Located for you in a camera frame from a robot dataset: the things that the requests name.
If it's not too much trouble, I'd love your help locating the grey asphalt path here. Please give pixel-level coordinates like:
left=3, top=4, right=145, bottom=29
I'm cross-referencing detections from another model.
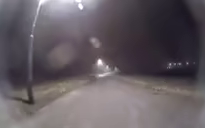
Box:
left=13, top=73, right=204, bottom=128

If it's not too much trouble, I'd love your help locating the street lamp pole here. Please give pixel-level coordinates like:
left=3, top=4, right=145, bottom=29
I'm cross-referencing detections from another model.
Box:
left=25, top=0, right=48, bottom=105

